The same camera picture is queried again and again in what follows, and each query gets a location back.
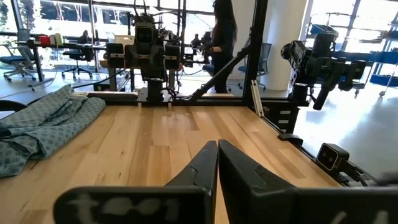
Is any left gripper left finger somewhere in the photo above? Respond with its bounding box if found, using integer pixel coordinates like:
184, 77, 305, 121
52, 140, 218, 224

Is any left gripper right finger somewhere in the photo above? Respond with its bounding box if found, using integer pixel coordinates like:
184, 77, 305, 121
218, 139, 398, 224

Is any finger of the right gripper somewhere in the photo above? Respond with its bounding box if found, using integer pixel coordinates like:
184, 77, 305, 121
141, 57, 154, 81
152, 57, 165, 81

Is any black office chair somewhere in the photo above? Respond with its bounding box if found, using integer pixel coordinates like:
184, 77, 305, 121
61, 30, 95, 79

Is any dark office desk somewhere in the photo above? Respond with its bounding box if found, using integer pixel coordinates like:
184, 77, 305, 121
26, 39, 108, 88

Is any black table clamp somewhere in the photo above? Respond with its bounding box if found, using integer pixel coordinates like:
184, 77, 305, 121
277, 133, 304, 147

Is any person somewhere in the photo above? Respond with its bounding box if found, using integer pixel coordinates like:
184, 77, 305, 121
210, 0, 239, 94

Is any black control box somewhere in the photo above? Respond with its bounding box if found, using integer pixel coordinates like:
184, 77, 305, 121
260, 101, 301, 134

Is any grey mesh office chair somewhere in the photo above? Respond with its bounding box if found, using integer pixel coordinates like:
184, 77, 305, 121
238, 42, 273, 91

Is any grey blue office chair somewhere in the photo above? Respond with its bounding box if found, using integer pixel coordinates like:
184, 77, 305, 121
0, 28, 37, 82

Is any teal patterned cloth gown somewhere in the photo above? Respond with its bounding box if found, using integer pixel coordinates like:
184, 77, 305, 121
0, 83, 108, 179

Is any blue storage cart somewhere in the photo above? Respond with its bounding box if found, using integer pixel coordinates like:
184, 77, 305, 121
306, 23, 398, 88

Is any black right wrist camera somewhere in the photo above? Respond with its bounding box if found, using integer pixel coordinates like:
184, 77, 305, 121
134, 22, 155, 46

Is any black table-level camera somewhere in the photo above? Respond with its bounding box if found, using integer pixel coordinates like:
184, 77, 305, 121
316, 142, 351, 174

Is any silver metal bracket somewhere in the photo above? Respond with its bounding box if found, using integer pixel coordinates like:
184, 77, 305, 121
250, 80, 266, 118

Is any black camera cable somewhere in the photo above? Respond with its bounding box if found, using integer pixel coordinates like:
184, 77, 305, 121
340, 160, 379, 187

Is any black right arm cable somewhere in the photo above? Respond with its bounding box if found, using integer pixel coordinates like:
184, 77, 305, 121
0, 100, 29, 112

